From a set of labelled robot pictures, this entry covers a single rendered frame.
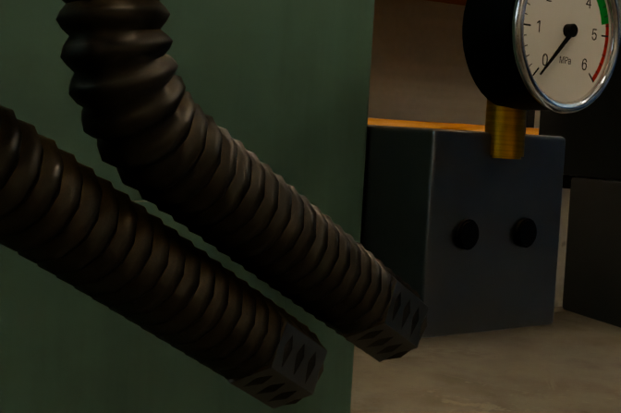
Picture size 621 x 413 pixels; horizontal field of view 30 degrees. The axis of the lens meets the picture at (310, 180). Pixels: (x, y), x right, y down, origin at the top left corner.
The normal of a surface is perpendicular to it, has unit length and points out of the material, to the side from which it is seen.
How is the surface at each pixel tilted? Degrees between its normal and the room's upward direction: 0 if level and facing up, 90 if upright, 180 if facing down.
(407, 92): 90
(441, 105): 90
